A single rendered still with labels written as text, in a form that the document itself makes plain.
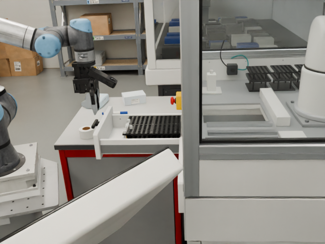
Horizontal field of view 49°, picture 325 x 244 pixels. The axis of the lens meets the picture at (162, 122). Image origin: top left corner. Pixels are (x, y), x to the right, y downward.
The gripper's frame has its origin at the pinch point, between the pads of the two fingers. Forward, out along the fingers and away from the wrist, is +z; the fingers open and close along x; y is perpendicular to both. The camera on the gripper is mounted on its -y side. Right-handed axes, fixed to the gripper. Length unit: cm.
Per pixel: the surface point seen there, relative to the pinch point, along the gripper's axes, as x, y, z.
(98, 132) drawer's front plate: 13.2, -2.6, 3.9
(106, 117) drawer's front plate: -1.2, -2.8, 3.8
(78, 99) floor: -278, 94, 97
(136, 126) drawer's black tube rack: 2.1, -15.3, 6.5
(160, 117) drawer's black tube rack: -6.3, -24.7, 6.8
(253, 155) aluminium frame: 56, -51, -10
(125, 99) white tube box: -57, -2, 17
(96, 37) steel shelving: -378, 87, 40
